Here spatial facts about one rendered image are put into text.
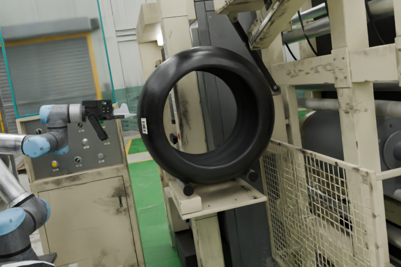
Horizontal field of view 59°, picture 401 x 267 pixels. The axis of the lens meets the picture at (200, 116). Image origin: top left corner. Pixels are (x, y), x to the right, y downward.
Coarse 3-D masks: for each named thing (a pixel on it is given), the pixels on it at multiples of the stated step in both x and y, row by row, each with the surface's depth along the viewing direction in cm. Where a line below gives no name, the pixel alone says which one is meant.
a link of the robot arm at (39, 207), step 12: (0, 168) 143; (0, 180) 142; (12, 180) 144; (0, 192) 142; (12, 192) 142; (24, 192) 146; (12, 204) 141; (24, 204) 141; (36, 204) 145; (48, 204) 151; (36, 216) 141; (48, 216) 149; (36, 228) 141
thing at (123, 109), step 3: (123, 105) 143; (126, 105) 143; (120, 108) 142; (123, 108) 143; (126, 108) 143; (114, 111) 142; (117, 111) 142; (120, 111) 143; (123, 111) 143; (126, 111) 143; (114, 114) 142; (117, 114) 142; (120, 114) 142; (126, 114) 142; (129, 114) 143; (132, 114) 144; (135, 114) 145; (126, 117) 143; (129, 117) 144
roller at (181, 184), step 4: (176, 180) 161; (180, 180) 153; (180, 184) 150; (184, 184) 145; (188, 184) 144; (184, 188) 142; (188, 188) 142; (192, 188) 143; (184, 192) 142; (188, 192) 143; (192, 192) 143
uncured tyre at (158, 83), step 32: (160, 64) 151; (192, 64) 138; (224, 64) 140; (160, 96) 136; (256, 96) 144; (160, 128) 136; (256, 128) 166; (160, 160) 140; (192, 160) 168; (224, 160) 170; (256, 160) 149
